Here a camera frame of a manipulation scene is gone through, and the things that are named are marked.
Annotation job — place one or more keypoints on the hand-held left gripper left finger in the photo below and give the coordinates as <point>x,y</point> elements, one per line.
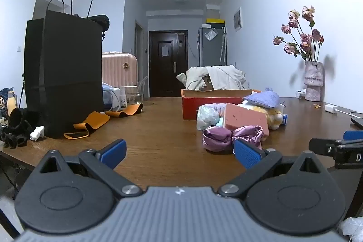
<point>113,150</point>

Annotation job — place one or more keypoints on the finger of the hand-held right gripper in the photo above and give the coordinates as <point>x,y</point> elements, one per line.
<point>323,147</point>
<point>354,136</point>

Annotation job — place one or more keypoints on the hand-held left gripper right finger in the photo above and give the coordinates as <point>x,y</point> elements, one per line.
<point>246,155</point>

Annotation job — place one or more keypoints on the purple satin scrunchie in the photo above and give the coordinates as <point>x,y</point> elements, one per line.
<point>218,140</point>

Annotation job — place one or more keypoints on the pink sponge block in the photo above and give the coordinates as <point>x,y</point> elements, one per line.
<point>244,118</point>

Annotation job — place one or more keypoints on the yellow and white plush toy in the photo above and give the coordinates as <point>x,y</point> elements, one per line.
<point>273,118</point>

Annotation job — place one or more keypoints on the small blue box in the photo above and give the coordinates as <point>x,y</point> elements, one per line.
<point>284,119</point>

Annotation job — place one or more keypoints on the purple fluffy headband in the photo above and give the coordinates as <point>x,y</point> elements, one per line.
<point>220,108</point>

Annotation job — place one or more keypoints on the pale fluffy cloth bundle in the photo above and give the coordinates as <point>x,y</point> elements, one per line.
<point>207,117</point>

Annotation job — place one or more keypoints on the purple fabric pillow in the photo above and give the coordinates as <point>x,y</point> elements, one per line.
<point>262,98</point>

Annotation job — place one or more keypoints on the red cardboard box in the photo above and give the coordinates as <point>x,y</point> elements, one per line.
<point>190,108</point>

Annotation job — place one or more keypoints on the black phone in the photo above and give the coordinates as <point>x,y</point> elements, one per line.
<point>358,123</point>

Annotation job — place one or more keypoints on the white charger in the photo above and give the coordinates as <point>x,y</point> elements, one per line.
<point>330,108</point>

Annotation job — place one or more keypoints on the white spray bottle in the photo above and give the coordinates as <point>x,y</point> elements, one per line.
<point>123,101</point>

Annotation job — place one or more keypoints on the white and blue package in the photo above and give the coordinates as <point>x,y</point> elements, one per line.
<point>110,96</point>

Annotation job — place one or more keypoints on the white pill bottle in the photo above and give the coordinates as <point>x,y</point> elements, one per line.
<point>300,94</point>

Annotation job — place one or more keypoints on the clear glass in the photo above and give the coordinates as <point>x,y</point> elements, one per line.
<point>133,94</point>

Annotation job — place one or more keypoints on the pink textured vase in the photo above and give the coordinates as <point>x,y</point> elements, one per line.
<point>313,83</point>

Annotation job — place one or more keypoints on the white plastic bag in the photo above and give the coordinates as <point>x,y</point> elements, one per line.
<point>353,229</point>

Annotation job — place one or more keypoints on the small white plastic piece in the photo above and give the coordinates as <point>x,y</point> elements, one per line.
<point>37,133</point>

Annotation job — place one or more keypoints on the pink suitcase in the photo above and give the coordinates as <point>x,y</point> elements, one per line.
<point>119,69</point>

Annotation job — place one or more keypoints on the brown wooden chair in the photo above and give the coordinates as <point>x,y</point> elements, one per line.
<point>209,83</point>

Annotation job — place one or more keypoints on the beige clothes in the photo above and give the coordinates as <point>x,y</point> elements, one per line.
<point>224,76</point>

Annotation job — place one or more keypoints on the black paper bag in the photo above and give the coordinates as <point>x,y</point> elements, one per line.
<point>65,74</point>

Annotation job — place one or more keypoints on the dark wooden door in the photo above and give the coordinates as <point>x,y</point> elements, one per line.
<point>167,77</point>

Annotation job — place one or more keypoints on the grey interior door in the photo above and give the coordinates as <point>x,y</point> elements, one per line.
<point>139,60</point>

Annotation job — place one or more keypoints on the black plastic parts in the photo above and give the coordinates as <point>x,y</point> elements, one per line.
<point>18,123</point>

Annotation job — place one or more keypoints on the grey refrigerator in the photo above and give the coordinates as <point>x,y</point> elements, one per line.
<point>208,55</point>

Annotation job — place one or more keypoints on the dried pink roses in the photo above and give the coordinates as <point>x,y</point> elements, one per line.
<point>305,39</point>

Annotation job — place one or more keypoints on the black stand pole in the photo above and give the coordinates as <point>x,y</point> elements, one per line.
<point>22,91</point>

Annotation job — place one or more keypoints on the cream bottle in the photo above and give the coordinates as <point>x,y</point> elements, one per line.
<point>12,104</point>

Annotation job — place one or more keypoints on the white folded umbrella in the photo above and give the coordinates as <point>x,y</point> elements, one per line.
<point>223,45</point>

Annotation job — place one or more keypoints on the white paper sheet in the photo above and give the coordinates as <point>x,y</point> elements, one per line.
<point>166,49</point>

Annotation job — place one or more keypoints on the blue fabric bag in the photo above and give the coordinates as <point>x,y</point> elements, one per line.
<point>3,97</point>

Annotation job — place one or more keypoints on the clear plastic bag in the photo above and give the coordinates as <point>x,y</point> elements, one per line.
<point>210,34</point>

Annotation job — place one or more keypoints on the dark cloth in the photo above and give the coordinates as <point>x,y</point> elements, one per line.
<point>100,21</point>

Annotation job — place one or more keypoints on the yellow box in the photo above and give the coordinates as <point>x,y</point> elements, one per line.
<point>215,21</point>

